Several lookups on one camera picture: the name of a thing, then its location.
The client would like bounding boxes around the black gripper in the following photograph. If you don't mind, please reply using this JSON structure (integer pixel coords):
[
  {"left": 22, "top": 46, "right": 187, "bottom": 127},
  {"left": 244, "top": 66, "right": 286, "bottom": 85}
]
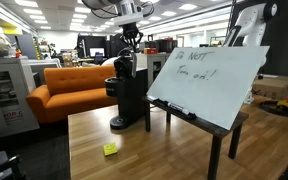
[{"left": 121, "top": 22, "right": 144, "bottom": 51}]

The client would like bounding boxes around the black coffeemaker with silver handle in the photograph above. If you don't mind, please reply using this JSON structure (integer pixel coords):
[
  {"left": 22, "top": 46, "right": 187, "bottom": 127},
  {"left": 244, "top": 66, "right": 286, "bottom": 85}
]
[{"left": 104, "top": 48, "right": 149, "bottom": 131}]

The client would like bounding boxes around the orange box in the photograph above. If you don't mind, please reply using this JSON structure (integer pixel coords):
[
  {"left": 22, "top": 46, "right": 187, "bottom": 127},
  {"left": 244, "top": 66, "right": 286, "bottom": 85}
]
[{"left": 143, "top": 47, "right": 159, "bottom": 55}]

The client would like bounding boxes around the grey metal cabinet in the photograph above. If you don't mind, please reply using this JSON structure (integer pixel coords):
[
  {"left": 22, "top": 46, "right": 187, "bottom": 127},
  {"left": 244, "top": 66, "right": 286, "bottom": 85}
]
[{"left": 135, "top": 52, "right": 172, "bottom": 90}]

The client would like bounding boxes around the computer monitor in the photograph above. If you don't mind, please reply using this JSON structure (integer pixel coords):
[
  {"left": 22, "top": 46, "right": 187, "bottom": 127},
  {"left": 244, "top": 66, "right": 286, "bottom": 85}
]
[{"left": 88, "top": 47, "right": 106, "bottom": 58}]

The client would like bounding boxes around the all-black marker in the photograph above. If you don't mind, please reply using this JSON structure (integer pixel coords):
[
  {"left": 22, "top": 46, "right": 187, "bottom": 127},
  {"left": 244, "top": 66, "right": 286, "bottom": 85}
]
[{"left": 153, "top": 97, "right": 170, "bottom": 107}]

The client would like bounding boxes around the orange tufted sofa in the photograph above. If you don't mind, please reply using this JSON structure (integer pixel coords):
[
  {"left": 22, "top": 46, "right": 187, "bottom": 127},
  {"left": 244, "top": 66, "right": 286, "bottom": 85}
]
[{"left": 25, "top": 64, "right": 119, "bottom": 125}]

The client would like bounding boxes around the marker with white label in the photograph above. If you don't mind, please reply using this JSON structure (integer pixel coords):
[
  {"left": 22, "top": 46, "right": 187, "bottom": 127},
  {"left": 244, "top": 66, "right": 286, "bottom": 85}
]
[{"left": 167, "top": 102, "right": 197, "bottom": 120}]

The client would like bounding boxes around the whiteboard with handwritten note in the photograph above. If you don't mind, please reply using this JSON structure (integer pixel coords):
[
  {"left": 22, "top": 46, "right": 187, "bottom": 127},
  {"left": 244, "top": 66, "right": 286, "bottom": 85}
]
[{"left": 146, "top": 45, "right": 271, "bottom": 131}]

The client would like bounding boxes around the yellow sticky note pad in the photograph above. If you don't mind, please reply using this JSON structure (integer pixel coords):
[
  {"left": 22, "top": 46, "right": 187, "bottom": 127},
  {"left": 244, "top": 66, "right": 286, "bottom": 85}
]
[{"left": 102, "top": 142, "right": 119, "bottom": 157}]

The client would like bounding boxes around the small black riser table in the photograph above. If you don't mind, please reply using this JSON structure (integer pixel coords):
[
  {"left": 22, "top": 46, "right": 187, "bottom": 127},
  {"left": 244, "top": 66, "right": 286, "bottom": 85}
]
[{"left": 143, "top": 94, "right": 250, "bottom": 180}]

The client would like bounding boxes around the white glass-door cabinet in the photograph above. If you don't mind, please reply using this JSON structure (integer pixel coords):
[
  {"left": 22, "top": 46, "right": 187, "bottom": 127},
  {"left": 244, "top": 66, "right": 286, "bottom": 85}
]
[{"left": 0, "top": 58, "right": 40, "bottom": 138}]

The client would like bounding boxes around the black round tray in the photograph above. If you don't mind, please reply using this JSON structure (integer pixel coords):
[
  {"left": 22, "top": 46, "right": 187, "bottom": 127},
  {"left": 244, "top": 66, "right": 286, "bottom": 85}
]
[{"left": 259, "top": 99, "right": 288, "bottom": 118}]

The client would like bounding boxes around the cardboard box with black print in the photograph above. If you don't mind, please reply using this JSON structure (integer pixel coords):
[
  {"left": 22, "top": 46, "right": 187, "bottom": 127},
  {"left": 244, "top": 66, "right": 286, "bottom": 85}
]
[{"left": 252, "top": 74, "right": 288, "bottom": 102}]

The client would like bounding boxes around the black backdrop curtain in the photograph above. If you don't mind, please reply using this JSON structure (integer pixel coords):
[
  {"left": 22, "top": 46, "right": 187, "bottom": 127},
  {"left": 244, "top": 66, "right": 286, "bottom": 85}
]
[{"left": 229, "top": 0, "right": 288, "bottom": 78}]

